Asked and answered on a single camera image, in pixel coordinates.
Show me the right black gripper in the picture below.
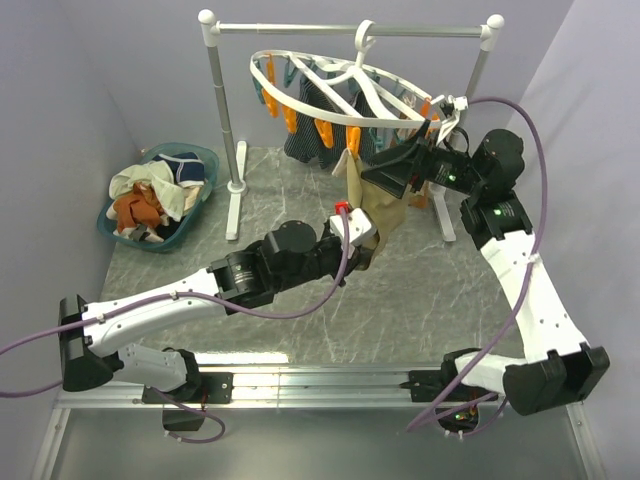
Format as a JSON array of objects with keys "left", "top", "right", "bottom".
[{"left": 361, "top": 120, "right": 485, "bottom": 199}]

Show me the khaki tan underwear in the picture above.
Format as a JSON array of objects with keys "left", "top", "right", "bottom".
[{"left": 332, "top": 148, "right": 409, "bottom": 270}]

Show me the white round clip hanger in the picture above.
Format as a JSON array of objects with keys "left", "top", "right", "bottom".
[{"left": 250, "top": 20, "right": 437, "bottom": 137}]

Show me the navy blue bear underwear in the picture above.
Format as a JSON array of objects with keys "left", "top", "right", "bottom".
[{"left": 153, "top": 152, "right": 206, "bottom": 188}]

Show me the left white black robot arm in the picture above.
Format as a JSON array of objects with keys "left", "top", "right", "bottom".
[{"left": 59, "top": 208, "right": 378, "bottom": 402}]

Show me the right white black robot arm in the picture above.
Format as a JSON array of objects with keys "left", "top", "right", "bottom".
[{"left": 361, "top": 129, "right": 610, "bottom": 416}]

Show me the brown orange underwear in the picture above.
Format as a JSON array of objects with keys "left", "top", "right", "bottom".
[{"left": 408, "top": 181, "right": 430, "bottom": 210}]

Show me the navy striped underwear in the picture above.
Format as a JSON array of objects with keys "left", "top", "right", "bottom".
[{"left": 283, "top": 79, "right": 383, "bottom": 169}]

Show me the white silver clothes rack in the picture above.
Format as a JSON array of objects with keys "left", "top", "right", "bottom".
[{"left": 198, "top": 9, "right": 505, "bottom": 242}]

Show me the teal plastic laundry basket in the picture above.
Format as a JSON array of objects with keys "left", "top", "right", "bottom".
[{"left": 96, "top": 143, "right": 219, "bottom": 252}]

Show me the beige garment in basket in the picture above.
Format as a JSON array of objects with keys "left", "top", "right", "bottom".
[{"left": 182, "top": 185, "right": 203, "bottom": 217}]

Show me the orange brown garment in basket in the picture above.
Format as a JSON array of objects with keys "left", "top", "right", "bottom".
[{"left": 107, "top": 182, "right": 169, "bottom": 236}]

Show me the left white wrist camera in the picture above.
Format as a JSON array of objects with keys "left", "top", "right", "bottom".
[{"left": 329, "top": 202, "right": 377, "bottom": 247}]

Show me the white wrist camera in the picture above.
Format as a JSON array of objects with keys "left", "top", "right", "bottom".
[
  {"left": 429, "top": 93, "right": 471, "bottom": 146},
  {"left": 329, "top": 202, "right": 377, "bottom": 247}
]

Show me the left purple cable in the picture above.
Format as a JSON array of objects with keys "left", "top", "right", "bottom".
[{"left": 0, "top": 209, "right": 351, "bottom": 445}]

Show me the purple cable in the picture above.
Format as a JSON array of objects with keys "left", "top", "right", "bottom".
[
  {"left": 0, "top": 209, "right": 351, "bottom": 445},
  {"left": 404, "top": 97, "right": 544, "bottom": 434}
]

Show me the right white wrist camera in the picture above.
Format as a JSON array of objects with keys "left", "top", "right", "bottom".
[{"left": 429, "top": 93, "right": 471, "bottom": 146}]

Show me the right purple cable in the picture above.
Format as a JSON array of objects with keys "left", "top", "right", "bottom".
[{"left": 404, "top": 97, "right": 544, "bottom": 434}]

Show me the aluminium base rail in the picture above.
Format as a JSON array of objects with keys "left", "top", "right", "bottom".
[{"left": 33, "top": 364, "right": 605, "bottom": 479}]

